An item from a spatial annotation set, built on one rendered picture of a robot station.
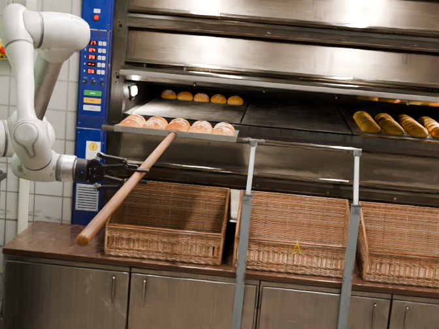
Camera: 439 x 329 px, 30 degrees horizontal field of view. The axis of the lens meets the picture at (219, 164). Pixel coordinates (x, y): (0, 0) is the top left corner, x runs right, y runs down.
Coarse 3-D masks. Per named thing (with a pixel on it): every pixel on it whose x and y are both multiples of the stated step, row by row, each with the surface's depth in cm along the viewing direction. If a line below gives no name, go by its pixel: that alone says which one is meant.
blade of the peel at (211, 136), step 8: (120, 128) 368; (128, 128) 368; (136, 128) 367; (144, 128) 367; (184, 136) 367; (192, 136) 366; (200, 136) 366; (208, 136) 366; (216, 136) 366; (224, 136) 365; (232, 136) 365
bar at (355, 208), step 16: (112, 128) 385; (256, 144) 381; (272, 144) 381; (288, 144) 380; (304, 144) 380; (320, 144) 380; (352, 208) 360; (240, 224) 366; (352, 224) 362; (240, 240) 367; (352, 240) 363; (240, 256) 368; (352, 256) 364; (240, 272) 370; (352, 272) 365; (240, 288) 371; (240, 304) 372; (240, 320) 374
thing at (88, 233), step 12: (168, 144) 333; (156, 156) 301; (132, 180) 253; (120, 192) 236; (108, 204) 220; (96, 216) 208; (108, 216) 214; (84, 228) 196; (96, 228) 199; (84, 240) 190
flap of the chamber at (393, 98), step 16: (144, 80) 421; (160, 80) 414; (176, 80) 407; (192, 80) 401; (208, 80) 401; (224, 80) 400; (240, 80) 400; (320, 96) 416; (352, 96) 402; (368, 96) 396; (384, 96) 395; (400, 96) 395; (416, 96) 394
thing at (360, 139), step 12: (168, 120) 421; (192, 120) 421; (240, 132) 419; (252, 132) 418; (264, 132) 418; (276, 132) 417; (288, 132) 417; (300, 132) 416; (312, 132) 416; (324, 132) 418; (372, 144) 415; (384, 144) 414; (396, 144) 414; (408, 144) 413; (420, 144) 413; (432, 144) 412
